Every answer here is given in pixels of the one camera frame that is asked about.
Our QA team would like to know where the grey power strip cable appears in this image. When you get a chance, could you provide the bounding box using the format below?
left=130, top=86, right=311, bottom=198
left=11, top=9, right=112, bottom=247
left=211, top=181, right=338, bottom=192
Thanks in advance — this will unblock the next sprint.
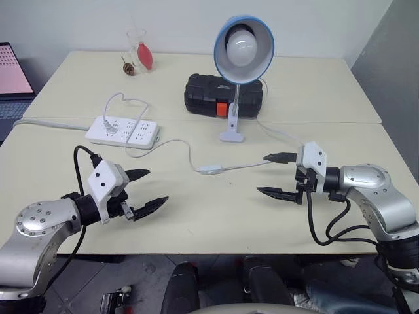
left=12, top=118, right=91, bottom=130

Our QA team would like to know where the blue desk lamp white clip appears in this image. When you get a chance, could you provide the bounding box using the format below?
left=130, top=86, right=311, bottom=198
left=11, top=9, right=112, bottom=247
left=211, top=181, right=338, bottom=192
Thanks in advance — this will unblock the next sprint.
left=213, top=14, right=275, bottom=143

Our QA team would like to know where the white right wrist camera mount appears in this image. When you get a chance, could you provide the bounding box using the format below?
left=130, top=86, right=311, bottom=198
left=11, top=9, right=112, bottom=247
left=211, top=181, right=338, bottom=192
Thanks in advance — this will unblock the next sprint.
left=297, top=141, right=327, bottom=194

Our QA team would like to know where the white lamp cord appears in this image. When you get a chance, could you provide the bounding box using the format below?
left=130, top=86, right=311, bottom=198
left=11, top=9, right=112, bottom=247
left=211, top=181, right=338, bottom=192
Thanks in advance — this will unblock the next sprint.
left=103, top=77, right=305, bottom=173

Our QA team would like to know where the white round light bulb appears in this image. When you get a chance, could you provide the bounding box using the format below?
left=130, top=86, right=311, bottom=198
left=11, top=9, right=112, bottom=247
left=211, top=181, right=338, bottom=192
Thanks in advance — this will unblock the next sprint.
left=226, top=28, right=257, bottom=68

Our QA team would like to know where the red rubber air blower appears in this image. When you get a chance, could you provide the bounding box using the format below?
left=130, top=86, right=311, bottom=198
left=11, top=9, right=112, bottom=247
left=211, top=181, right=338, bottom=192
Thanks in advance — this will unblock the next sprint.
left=137, top=41, right=155, bottom=72

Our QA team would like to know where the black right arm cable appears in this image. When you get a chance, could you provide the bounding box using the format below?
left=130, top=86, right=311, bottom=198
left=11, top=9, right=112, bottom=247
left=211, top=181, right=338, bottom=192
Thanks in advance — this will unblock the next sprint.
left=306, top=189, right=382, bottom=247

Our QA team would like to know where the blue jeans leg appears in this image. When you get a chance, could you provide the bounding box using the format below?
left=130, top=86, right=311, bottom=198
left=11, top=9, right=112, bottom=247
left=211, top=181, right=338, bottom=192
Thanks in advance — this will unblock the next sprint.
left=304, top=276, right=399, bottom=314

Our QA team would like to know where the white power strip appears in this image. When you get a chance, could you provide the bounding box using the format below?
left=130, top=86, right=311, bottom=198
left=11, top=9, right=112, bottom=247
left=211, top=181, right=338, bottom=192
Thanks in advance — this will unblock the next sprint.
left=84, top=116, right=161, bottom=150

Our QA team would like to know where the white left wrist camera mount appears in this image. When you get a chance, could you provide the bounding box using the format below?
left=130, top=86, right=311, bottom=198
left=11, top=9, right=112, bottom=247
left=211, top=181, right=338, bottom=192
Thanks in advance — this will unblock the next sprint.
left=86, top=160, right=130, bottom=226

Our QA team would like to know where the clear glass cup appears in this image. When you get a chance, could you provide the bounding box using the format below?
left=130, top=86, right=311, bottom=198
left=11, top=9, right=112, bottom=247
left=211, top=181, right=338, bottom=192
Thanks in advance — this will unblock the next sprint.
left=126, top=28, right=147, bottom=72

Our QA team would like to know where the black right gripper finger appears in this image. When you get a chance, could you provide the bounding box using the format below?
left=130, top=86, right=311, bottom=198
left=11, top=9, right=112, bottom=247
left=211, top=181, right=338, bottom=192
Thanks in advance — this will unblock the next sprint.
left=263, top=152, right=299, bottom=164
left=256, top=186, right=304, bottom=205

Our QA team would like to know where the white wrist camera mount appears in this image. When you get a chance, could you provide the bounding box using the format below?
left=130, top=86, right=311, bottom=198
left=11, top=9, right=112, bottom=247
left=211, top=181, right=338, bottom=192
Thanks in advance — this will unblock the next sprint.
left=297, top=141, right=327, bottom=194
left=86, top=160, right=130, bottom=226

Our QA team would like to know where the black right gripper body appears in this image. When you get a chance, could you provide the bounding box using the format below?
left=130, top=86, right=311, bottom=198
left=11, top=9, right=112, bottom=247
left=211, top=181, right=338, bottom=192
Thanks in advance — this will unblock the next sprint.
left=294, top=163, right=319, bottom=194

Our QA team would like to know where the black tool case orange latch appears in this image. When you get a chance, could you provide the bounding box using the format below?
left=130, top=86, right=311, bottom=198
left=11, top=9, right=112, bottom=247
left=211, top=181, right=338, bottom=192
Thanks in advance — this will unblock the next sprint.
left=183, top=73, right=264, bottom=119

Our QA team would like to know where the white inline cord switch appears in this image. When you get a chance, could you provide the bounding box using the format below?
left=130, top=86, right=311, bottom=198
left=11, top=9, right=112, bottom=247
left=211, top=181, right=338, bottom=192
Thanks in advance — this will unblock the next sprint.
left=197, top=164, right=225, bottom=175

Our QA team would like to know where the dark rounded shape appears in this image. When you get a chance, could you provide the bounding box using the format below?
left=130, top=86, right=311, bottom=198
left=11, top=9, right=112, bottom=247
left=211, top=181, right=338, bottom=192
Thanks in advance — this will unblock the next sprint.
left=162, top=261, right=200, bottom=314
left=242, top=255, right=295, bottom=307

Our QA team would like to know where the brown pine cone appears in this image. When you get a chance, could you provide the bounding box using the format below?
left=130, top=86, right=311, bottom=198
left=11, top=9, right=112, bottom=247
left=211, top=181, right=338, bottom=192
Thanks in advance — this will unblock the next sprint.
left=121, top=56, right=136, bottom=77

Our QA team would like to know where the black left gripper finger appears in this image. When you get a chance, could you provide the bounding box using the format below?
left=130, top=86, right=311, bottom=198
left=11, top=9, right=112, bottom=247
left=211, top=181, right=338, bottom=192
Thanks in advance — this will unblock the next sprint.
left=132, top=196, right=170, bottom=220
left=126, top=168, right=151, bottom=184

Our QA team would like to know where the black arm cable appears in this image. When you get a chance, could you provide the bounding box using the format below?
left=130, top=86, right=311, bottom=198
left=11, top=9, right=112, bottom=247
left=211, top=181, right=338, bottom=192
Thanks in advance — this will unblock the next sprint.
left=306, top=189, right=382, bottom=247
left=41, top=145, right=103, bottom=294

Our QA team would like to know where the grey laptop pink screen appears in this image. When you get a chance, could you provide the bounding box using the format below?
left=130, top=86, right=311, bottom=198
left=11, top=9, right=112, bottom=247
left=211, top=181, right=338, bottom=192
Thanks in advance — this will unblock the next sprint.
left=0, top=41, right=36, bottom=145

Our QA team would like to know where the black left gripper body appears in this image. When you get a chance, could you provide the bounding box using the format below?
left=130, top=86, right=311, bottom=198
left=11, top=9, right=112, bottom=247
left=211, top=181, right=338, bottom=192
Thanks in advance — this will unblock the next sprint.
left=106, top=189, right=136, bottom=222

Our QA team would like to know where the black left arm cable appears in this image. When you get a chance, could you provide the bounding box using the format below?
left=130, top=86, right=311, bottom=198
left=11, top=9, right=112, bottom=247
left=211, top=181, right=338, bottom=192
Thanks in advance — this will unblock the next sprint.
left=41, top=145, right=103, bottom=294

